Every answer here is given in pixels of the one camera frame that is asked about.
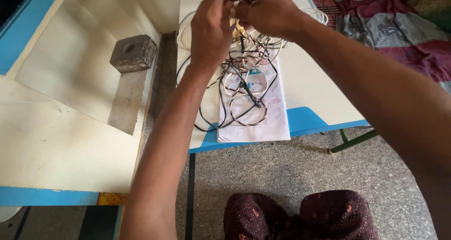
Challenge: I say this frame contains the person's right hand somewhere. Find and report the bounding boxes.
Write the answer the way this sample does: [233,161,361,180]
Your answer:
[230,0,304,40]

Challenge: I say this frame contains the person's left hand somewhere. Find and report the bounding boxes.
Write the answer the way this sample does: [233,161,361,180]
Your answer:
[190,0,236,69]

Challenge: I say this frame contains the white and blue table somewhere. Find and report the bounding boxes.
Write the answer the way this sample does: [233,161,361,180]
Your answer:
[175,0,370,240]

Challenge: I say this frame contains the grey stone block with hole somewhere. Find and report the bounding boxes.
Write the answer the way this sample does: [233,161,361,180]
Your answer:
[109,35,158,74]

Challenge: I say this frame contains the white printed booklet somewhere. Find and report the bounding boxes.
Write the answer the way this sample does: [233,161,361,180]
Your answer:
[217,49,291,143]

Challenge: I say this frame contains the patchwork bed cover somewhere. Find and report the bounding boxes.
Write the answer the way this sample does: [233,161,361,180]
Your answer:
[305,0,451,93]

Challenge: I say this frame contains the person's dark patterned trousers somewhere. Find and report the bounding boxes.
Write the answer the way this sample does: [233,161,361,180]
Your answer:
[223,190,379,240]

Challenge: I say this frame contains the black cable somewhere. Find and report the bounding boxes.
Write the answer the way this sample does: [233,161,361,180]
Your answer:
[176,36,279,132]

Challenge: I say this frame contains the green metal frame leg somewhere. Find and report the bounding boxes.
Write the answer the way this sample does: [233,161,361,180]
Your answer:
[328,128,379,155]

